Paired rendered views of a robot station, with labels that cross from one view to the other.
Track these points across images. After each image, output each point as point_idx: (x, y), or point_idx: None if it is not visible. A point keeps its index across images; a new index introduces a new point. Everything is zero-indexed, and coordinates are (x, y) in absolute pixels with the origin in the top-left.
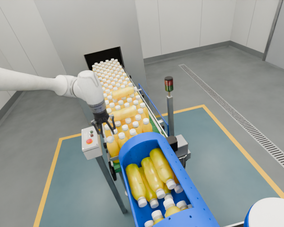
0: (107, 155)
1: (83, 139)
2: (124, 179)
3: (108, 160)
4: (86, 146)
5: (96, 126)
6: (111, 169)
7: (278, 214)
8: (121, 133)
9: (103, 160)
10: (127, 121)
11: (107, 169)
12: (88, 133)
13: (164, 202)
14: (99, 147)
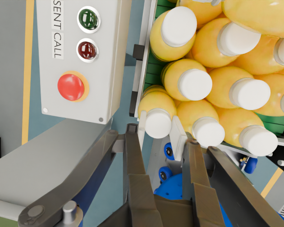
0: (136, 69)
1: (45, 53)
2: None
3: (135, 86)
4: (60, 107)
5: (92, 197)
6: (133, 114)
7: None
8: (214, 134)
9: (125, 55)
10: None
11: (129, 61)
12: (73, 20)
13: None
14: (112, 115)
